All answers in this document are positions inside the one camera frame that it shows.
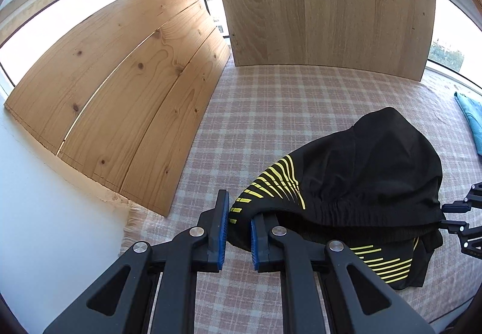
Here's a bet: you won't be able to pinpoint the black shorts yellow stripes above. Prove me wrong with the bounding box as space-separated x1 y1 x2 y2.
227 107 444 290

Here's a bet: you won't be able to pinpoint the blue garment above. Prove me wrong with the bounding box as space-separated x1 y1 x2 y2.
454 92 482 156

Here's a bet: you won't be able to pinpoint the knotty pine plank panel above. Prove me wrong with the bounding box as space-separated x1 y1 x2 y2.
5 0 230 215

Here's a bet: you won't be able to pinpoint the pink white plaid cloth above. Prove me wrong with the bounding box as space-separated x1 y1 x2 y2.
119 60 481 333

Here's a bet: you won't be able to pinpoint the light oak wooden board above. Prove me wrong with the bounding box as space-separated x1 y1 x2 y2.
222 0 435 81

